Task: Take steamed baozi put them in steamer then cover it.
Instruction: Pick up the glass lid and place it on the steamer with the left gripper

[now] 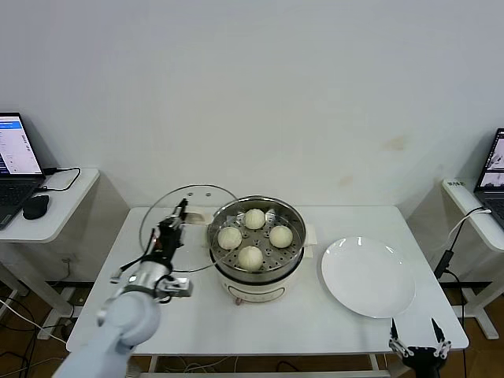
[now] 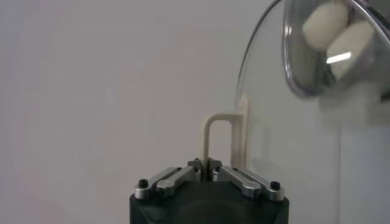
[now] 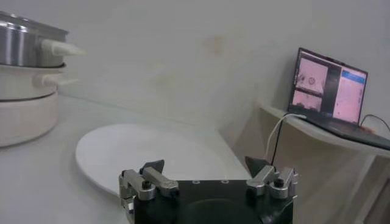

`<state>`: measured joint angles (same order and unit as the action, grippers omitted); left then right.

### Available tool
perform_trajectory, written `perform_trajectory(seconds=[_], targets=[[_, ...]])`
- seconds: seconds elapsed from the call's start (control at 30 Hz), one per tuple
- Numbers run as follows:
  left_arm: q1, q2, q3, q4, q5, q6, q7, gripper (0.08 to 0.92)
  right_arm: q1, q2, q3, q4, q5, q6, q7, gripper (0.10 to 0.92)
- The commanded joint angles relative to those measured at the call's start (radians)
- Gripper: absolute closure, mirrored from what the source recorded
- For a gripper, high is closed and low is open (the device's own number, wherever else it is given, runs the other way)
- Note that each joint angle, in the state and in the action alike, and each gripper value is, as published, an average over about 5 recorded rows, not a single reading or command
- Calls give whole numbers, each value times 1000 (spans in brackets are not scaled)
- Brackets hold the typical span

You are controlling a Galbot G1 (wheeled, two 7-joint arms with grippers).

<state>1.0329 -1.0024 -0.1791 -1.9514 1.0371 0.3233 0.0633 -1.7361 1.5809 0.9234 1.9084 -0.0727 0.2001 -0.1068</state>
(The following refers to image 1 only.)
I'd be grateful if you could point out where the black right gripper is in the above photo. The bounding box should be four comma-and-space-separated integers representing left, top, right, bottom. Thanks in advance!
388, 317, 452, 378

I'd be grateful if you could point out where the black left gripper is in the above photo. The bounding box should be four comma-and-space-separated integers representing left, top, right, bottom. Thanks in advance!
145, 198, 191, 260

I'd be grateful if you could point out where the glass pot lid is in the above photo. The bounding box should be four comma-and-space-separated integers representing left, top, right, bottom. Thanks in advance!
139, 183, 238, 273

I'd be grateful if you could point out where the white steamed baozi bun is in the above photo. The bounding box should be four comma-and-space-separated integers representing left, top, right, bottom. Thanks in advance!
217, 227, 243, 251
237, 246, 264, 272
243, 208, 266, 231
269, 224, 295, 249

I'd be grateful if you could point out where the steel steamer basket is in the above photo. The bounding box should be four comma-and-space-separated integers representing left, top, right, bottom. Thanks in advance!
207, 195, 318, 276

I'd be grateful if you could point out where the white round plate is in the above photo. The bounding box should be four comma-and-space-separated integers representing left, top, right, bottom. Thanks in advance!
321, 235, 417, 320

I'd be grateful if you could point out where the cream electric cooker pot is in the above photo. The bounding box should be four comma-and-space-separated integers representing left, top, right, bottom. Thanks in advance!
208, 246, 316, 306

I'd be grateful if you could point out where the white side table with mouse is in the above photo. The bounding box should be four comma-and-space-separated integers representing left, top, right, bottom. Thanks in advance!
0, 167, 102, 340

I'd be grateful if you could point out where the black computer mouse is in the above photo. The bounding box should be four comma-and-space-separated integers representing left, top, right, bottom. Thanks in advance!
22, 194, 51, 221

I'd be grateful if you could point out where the white work table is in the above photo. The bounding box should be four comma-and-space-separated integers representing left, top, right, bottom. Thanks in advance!
65, 205, 470, 378

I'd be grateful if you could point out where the white side table with label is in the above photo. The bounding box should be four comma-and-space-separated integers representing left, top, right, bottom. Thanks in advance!
441, 177, 504, 339

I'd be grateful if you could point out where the black laptop blue-white screen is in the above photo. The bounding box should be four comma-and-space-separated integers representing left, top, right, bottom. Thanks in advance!
0, 112, 47, 232

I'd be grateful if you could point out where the black laptop pink screen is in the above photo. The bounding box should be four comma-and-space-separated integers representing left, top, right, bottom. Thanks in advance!
473, 127, 504, 232

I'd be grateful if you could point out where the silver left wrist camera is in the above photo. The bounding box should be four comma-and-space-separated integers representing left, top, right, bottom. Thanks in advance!
156, 276, 195, 299

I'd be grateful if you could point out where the black adapter with cable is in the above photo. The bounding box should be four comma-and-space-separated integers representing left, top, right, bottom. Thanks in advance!
432, 214, 473, 328

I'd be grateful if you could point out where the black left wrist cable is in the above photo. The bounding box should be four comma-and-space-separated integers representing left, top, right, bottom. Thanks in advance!
111, 258, 143, 285

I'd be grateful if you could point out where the black laptop cable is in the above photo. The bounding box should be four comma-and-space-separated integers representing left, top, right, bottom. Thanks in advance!
41, 167, 83, 194

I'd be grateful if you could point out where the white laptop cable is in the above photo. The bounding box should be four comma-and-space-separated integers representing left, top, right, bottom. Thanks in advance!
448, 207, 492, 247

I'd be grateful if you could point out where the white floor cable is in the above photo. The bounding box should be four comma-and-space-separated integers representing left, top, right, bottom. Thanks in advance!
0, 297, 64, 343

